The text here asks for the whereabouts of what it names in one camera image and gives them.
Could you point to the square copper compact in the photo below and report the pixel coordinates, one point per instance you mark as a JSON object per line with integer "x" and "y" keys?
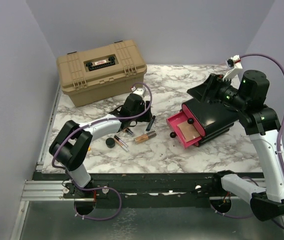
{"x": 188, "y": 131}

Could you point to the pink top drawer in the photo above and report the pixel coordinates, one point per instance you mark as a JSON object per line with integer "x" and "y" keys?
{"x": 196, "y": 123}

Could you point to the aluminium extrusion frame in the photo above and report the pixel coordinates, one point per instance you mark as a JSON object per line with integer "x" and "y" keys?
{"x": 45, "y": 184}

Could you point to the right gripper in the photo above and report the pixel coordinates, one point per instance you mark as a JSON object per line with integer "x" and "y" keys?
{"x": 210, "y": 87}

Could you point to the black mascara stick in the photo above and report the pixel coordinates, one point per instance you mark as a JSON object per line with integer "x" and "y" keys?
{"x": 148, "y": 128}

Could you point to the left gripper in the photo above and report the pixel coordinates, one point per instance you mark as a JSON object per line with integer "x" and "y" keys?
{"x": 145, "y": 118}

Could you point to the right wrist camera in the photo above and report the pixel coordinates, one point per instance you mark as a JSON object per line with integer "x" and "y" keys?
{"x": 234, "y": 67}

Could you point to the pink drawer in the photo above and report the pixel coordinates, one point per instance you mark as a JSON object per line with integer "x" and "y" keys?
{"x": 172, "y": 122}
{"x": 196, "y": 123}

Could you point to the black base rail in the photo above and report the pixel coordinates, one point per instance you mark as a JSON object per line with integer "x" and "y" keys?
{"x": 142, "y": 190}

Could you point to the black makeup drawer organizer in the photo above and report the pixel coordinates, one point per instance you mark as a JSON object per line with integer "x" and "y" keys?
{"x": 216, "y": 119}

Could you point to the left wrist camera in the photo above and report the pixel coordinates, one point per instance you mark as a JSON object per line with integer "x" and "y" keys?
{"x": 141, "y": 91}

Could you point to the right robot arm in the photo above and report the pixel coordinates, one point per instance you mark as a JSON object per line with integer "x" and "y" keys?
{"x": 262, "y": 125}

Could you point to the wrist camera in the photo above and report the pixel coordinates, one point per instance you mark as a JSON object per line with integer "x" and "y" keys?
{"x": 234, "y": 67}
{"x": 141, "y": 91}

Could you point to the tan plastic toolbox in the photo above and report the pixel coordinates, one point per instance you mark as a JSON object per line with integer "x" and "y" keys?
{"x": 97, "y": 74}

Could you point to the beige concealer tube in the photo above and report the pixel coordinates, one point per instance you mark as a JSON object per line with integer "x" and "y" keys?
{"x": 145, "y": 137}

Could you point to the small black round jar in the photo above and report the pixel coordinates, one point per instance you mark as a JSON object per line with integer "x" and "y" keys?
{"x": 110, "y": 142}

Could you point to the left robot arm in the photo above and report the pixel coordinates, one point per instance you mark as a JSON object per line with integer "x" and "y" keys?
{"x": 71, "y": 145}

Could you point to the slim concealer tube white cap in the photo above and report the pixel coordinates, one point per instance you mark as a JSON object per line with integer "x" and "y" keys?
{"x": 121, "y": 143}

